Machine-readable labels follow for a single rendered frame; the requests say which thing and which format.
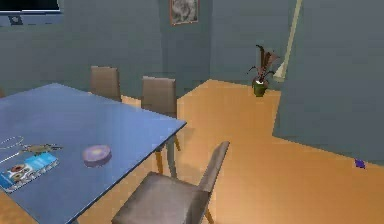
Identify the brown grey chair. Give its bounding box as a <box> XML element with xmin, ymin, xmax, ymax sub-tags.
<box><xmin>140</xmin><ymin>76</ymin><xmax>182</xmax><ymax>175</ymax></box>
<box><xmin>111</xmin><ymin>140</ymin><xmax>231</xmax><ymax>224</ymax></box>
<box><xmin>89</xmin><ymin>65</ymin><xmax>123</xmax><ymax>103</ymax></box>

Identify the potted brown house plant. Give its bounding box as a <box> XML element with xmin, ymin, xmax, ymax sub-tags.
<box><xmin>247</xmin><ymin>44</ymin><xmax>280</xmax><ymax>98</ymax></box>

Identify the blue printed box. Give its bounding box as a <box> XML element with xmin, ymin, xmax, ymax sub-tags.
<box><xmin>0</xmin><ymin>152</ymin><xmax>59</xmax><ymax>193</ymax></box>

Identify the brown keyring cluster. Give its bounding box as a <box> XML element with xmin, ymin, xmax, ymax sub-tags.
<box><xmin>22</xmin><ymin>143</ymin><xmax>63</xmax><ymax>156</ymax></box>

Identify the thin silver wire object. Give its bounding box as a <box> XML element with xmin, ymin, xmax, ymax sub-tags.
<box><xmin>0</xmin><ymin>135</ymin><xmax>26</xmax><ymax>165</ymax></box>

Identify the purple round bowl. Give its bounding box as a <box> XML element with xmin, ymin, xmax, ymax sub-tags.
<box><xmin>82</xmin><ymin>144</ymin><xmax>112</xmax><ymax>168</ymax></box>

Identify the dark window with sill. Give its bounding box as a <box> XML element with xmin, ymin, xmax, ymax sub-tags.
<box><xmin>0</xmin><ymin>0</ymin><xmax>64</xmax><ymax>26</ymax></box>

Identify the blue dining table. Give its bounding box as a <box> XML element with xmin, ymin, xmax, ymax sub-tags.
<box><xmin>0</xmin><ymin>82</ymin><xmax>187</xmax><ymax>224</ymax></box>

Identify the framed wall picture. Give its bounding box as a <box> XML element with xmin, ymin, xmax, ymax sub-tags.
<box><xmin>169</xmin><ymin>0</ymin><xmax>200</xmax><ymax>26</ymax></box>

